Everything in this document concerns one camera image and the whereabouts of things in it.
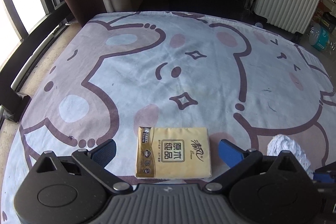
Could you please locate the bear printed blanket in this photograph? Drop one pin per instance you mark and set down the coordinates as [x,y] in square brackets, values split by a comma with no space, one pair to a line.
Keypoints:
[168,69]

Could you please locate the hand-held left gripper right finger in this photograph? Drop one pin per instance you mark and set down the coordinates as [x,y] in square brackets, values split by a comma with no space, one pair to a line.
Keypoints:
[231,152]

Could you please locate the silver grey cloth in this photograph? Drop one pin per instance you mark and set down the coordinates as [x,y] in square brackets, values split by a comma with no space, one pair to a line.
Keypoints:
[287,146]

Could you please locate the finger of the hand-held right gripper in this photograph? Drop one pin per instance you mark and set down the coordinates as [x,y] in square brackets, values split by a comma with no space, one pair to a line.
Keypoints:
[325,177]

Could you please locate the window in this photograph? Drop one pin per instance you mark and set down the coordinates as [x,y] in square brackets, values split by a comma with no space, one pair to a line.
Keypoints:
[23,37]

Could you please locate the yellow tissue packet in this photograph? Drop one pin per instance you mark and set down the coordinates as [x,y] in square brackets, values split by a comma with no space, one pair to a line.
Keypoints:
[173,153]

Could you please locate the pack of water bottles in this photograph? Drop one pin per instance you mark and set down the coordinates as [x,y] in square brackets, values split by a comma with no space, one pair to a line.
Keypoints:
[321,35]

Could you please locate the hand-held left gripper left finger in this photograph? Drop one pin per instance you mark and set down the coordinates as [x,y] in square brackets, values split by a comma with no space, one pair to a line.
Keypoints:
[105,153]

